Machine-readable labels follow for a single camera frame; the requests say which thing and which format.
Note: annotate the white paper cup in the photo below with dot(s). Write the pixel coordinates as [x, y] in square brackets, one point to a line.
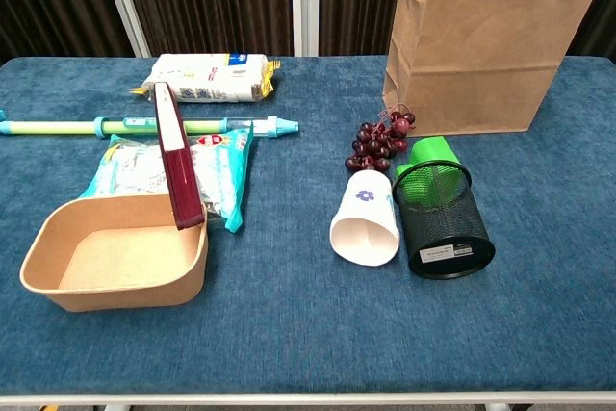
[366, 209]

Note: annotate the purple grape bunch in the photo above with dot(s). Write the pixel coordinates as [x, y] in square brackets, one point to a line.
[375, 144]

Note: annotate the green plastic cup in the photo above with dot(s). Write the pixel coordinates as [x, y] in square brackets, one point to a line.
[430, 151]

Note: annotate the black mesh pen holder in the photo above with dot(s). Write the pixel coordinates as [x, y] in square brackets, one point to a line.
[443, 228]

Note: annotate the brown paper bag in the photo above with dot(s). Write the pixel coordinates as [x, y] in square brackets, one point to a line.
[481, 45]

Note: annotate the teal white snack packet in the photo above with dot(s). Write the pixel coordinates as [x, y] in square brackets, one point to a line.
[221, 175]

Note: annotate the white snack packet yellow ends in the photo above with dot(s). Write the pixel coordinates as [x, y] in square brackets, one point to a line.
[207, 76]

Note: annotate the blue fabric table cover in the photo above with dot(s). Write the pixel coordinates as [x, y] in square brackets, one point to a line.
[308, 334]

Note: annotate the brown paper food bowl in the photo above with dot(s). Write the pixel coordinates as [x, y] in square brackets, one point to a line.
[120, 257]

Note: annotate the teal green water pump toy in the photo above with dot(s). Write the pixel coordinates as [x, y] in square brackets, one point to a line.
[48, 127]

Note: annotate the white table frame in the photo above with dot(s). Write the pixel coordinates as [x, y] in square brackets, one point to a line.
[308, 399]

